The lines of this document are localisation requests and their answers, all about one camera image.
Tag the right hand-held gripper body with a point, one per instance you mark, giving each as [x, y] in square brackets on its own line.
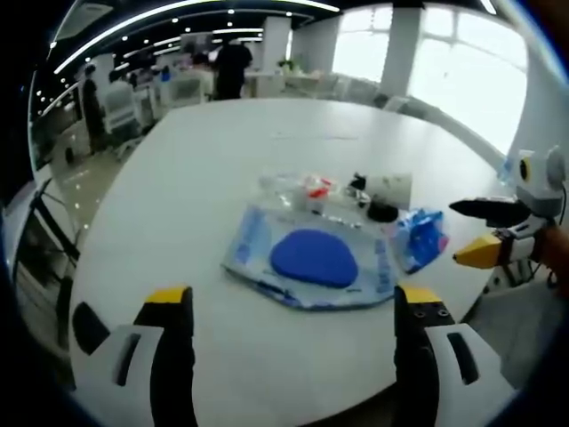
[540, 187]

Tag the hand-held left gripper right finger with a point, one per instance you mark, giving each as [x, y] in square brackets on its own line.
[444, 356]

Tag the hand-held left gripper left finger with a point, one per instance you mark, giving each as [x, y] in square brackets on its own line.
[133, 356]

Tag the blue plastic packet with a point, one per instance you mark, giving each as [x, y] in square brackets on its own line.
[420, 238]

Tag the white paper cup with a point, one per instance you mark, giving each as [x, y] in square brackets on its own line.
[391, 187]

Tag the black round lid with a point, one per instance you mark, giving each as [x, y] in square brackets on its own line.
[381, 212]

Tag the small black and white item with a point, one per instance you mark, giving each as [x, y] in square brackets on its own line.
[358, 183]

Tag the blue pad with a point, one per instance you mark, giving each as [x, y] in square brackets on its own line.
[311, 258]

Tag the small red and white item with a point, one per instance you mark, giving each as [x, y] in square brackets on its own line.
[318, 189]

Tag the clear plastic bag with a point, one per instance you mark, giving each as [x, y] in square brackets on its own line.
[284, 191]

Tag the person's right hand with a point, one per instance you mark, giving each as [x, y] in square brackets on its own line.
[555, 253]

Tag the black chair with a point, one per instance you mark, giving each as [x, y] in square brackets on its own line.
[49, 240]

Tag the white pillar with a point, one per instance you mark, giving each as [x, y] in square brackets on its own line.
[402, 44]

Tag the white table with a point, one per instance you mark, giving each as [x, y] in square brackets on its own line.
[222, 178]

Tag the white office chair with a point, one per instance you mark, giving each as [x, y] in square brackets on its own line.
[120, 109]

